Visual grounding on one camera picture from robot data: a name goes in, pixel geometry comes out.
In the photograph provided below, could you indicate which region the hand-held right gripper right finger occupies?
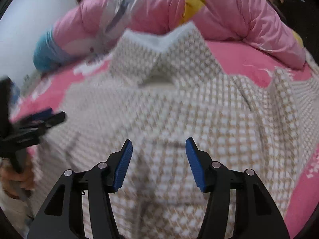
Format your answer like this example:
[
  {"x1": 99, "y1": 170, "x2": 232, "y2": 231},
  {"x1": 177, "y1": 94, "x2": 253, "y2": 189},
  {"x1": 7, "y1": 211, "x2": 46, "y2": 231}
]
[{"x1": 186, "y1": 137, "x2": 291, "y2": 239}]

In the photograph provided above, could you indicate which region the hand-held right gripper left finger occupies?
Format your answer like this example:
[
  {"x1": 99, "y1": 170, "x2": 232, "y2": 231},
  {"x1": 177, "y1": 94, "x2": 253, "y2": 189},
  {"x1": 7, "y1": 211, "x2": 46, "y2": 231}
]
[{"x1": 27, "y1": 139, "x2": 133, "y2": 239}]

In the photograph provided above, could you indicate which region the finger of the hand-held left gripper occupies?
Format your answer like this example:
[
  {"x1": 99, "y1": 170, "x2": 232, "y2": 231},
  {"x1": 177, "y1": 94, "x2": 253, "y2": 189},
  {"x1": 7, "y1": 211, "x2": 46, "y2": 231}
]
[
  {"x1": 15, "y1": 112, "x2": 67, "y2": 140},
  {"x1": 24, "y1": 108, "x2": 55, "y2": 125}
]

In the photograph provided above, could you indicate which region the beige white checked fleece garment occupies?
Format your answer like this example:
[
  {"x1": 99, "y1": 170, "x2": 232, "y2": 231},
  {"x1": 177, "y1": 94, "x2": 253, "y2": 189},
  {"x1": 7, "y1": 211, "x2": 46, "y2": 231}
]
[{"x1": 32, "y1": 22, "x2": 319, "y2": 239}]

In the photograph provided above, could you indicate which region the person's left hand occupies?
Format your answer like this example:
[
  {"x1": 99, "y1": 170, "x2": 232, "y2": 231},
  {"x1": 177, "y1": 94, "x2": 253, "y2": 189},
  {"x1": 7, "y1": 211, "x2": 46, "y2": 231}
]
[{"x1": 0, "y1": 154, "x2": 35, "y2": 200}]

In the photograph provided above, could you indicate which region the pink floral bed sheet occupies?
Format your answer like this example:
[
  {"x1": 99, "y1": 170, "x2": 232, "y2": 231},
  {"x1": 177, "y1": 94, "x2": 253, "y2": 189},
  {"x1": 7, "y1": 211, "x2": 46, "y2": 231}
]
[{"x1": 10, "y1": 40, "x2": 319, "y2": 239}]

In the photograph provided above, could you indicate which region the pink printed quilt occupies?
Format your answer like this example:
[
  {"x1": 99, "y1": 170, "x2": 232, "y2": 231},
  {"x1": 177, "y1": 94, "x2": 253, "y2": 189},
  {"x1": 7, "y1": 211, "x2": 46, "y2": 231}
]
[{"x1": 33, "y1": 0, "x2": 307, "y2": 72}]

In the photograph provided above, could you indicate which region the dark padded headboard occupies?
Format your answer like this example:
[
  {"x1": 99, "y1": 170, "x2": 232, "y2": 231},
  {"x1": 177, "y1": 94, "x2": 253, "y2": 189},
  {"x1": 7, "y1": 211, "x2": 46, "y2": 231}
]
[{"x1": 274, "y1": 0, "x2": 312, "y2": 38}]

